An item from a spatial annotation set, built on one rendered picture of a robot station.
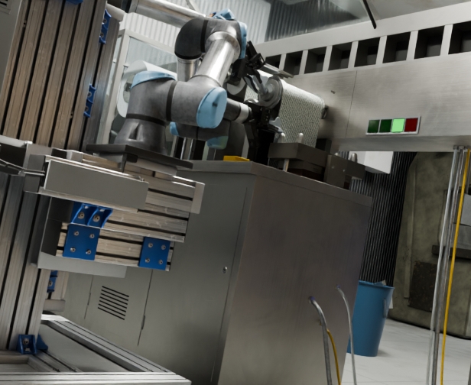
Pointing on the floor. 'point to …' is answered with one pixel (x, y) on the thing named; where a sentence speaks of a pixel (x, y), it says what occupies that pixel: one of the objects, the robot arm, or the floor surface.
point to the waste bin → (369, 317)
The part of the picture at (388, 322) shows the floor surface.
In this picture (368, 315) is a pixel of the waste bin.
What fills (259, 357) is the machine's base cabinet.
